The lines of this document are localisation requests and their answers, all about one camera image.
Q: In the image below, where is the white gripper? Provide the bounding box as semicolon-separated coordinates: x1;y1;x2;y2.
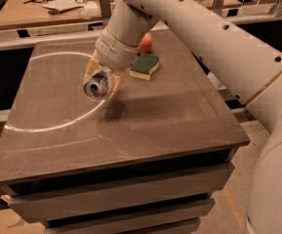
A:
83;28;139;99

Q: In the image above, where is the silver redbull can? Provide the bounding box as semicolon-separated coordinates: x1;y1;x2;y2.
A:
84;69;108;101

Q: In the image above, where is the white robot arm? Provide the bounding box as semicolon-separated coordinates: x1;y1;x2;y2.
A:
84;0;282;234

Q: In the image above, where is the green yellow sponge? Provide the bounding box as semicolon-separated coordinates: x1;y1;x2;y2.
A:
130;54;160;81

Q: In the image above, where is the red apple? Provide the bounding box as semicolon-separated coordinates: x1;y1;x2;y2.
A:
139;33;153;54

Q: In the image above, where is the white paper sheet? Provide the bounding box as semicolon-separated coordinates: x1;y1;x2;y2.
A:
42;0;84;11

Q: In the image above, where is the wooden workbench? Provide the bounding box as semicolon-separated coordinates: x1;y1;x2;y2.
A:
0;0;246;32

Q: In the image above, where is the grey table drawer cabinet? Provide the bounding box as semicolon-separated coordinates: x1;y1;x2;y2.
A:
0;148;239;234

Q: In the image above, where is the metal frame rail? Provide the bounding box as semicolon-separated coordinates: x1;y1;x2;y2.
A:
0;0;282;47

